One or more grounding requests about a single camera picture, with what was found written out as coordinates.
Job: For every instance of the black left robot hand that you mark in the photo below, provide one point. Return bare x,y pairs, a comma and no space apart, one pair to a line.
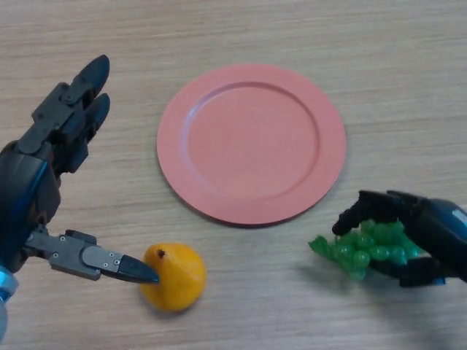
36,164

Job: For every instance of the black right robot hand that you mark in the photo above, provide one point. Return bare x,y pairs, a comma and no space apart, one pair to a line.
441,233

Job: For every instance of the green grapes bunch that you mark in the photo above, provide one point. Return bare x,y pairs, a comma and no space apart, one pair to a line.
379,244

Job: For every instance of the pink round plate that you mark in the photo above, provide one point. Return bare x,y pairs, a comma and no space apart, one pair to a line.
251,146

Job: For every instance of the orange yellow pear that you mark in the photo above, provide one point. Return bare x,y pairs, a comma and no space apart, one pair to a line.
178,280

